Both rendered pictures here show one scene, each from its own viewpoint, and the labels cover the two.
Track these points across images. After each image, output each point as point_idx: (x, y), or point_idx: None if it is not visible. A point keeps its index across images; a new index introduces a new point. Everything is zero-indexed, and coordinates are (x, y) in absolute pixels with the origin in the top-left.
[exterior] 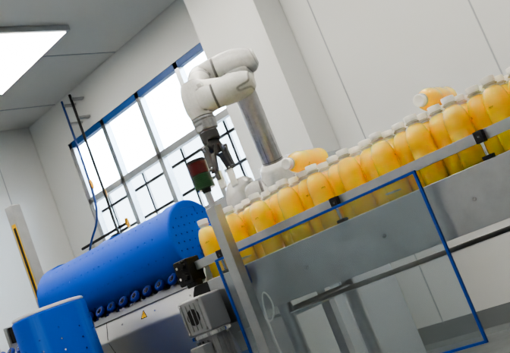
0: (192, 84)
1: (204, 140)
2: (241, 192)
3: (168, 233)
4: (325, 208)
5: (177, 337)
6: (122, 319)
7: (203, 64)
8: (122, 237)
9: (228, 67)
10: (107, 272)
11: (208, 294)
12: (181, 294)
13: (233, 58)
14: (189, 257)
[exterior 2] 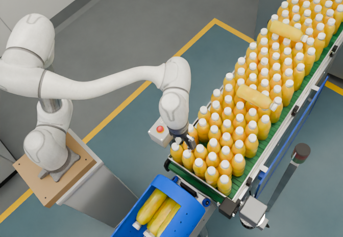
0: (183, 100)
1: (186, 134)
2: (56, 145)
3: (204, 208)
4: (290, 113)
5: None
6: None
7: (29, 60)
8: None
9: (49, 49)
10: None
11: (260, 201)
12: (197, 226)
13: (48, 36)
14: (234, 202)
